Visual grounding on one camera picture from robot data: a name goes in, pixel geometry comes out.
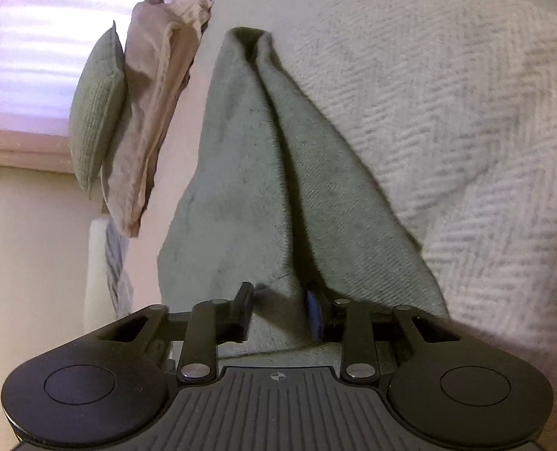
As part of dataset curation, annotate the grey towel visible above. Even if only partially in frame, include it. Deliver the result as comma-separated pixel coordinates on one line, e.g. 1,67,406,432
157,27,451,355

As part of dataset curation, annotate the pink curtain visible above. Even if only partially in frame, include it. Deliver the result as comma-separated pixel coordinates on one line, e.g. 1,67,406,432
0,0,209,174

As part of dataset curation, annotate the green woven pillow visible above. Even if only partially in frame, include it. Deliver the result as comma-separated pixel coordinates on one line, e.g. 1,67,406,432
68,21,129,198

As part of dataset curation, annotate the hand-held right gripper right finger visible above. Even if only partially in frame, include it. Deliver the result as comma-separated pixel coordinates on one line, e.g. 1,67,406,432
305,289,462,383

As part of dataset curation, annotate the pink folded blanket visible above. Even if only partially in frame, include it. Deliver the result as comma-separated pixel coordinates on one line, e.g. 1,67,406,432
101,0,214,239

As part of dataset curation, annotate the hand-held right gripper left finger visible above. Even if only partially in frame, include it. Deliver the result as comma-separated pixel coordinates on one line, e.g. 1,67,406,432
97,282,256,384

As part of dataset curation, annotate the pink grey striped bedspread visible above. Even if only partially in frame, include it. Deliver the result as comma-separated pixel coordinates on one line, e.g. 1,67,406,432
101,0,557,451

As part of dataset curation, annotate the white padded headboard cushion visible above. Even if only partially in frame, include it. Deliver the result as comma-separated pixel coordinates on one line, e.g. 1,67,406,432
85,218,120,330

